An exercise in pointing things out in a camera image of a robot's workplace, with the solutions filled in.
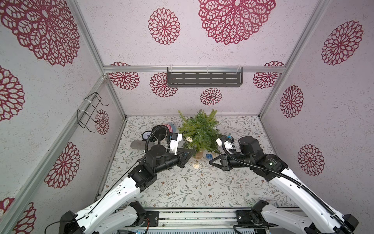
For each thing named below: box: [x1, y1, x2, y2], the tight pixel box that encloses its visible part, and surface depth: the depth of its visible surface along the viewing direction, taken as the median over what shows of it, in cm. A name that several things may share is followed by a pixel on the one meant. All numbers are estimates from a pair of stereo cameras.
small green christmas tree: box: [178, 109, 223, 160], surface depth 74 cm
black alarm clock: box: [141, 130, 152, 141], surface depth 108 cm
